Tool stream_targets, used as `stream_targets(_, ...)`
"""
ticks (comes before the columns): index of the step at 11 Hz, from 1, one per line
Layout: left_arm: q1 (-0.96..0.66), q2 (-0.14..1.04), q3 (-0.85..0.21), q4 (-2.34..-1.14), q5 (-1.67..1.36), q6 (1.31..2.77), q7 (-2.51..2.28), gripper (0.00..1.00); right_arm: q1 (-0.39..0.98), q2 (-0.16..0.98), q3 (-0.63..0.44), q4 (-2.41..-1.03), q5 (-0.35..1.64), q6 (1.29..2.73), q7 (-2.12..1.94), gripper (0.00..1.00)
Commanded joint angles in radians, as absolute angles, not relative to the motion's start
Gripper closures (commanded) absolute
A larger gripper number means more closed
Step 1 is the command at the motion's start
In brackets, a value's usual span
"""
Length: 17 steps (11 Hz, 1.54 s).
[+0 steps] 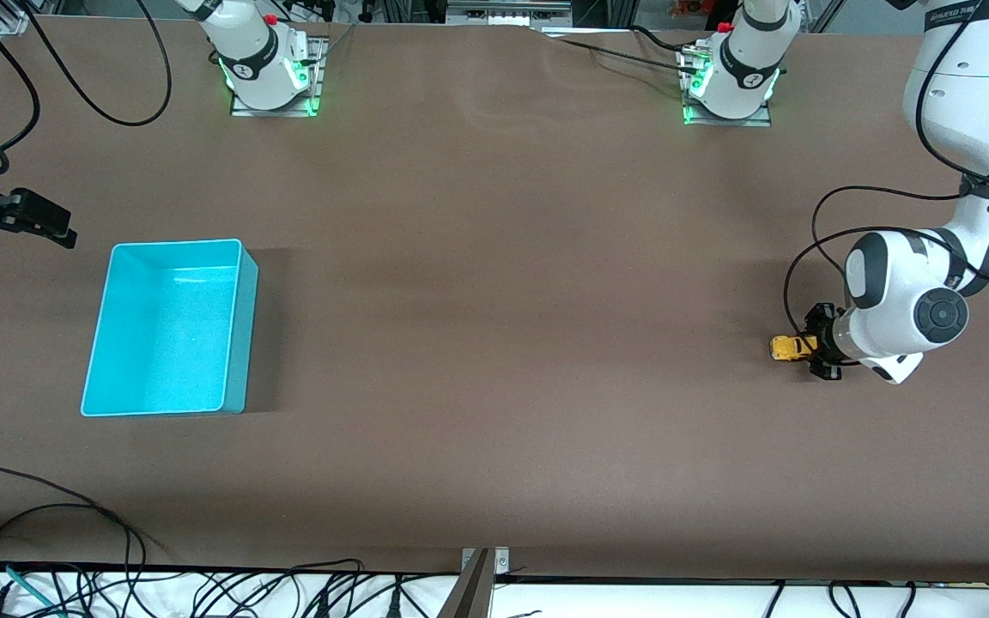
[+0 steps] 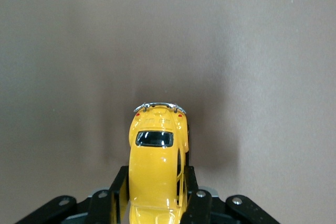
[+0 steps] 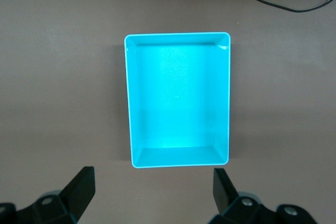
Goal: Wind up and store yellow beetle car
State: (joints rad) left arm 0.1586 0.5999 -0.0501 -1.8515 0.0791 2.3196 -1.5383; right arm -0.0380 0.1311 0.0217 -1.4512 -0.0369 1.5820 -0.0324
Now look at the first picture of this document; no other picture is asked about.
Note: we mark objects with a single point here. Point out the dark aluminium camera post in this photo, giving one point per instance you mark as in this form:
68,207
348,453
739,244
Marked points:
469,596

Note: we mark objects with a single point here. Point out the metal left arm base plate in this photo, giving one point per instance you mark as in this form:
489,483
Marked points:
726,122

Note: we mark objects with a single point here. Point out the turquoise plastic bin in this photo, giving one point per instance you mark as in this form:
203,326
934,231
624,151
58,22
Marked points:
168,335

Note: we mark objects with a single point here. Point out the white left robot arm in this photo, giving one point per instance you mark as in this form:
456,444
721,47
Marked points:
898,283

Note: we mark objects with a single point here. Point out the small metal table bracket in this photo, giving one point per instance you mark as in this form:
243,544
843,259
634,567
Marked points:
501,560

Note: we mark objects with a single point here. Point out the red package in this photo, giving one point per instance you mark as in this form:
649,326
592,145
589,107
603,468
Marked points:
705,9

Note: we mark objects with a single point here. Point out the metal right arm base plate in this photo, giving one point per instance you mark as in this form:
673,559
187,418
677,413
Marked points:
275,112

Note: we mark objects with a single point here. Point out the grey metal rail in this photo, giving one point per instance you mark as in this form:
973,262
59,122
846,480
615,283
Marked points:
507,10

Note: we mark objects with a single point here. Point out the yellow beetle toy car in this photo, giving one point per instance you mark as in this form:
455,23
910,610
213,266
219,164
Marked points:
788,348

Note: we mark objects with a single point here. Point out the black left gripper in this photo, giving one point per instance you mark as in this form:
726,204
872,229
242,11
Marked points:
825,330

